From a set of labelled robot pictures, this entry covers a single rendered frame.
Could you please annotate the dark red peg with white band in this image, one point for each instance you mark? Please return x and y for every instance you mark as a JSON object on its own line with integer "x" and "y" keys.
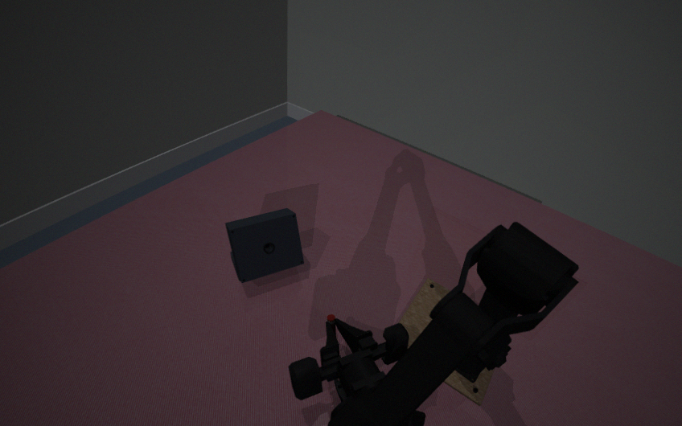
{"x": 331, "y": 321}

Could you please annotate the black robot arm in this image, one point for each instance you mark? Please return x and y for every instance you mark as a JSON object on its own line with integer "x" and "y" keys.
{"x": 521, "y": 273}

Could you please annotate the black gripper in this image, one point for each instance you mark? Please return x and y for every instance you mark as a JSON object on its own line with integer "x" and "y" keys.
{"x": 357, "y": 371}

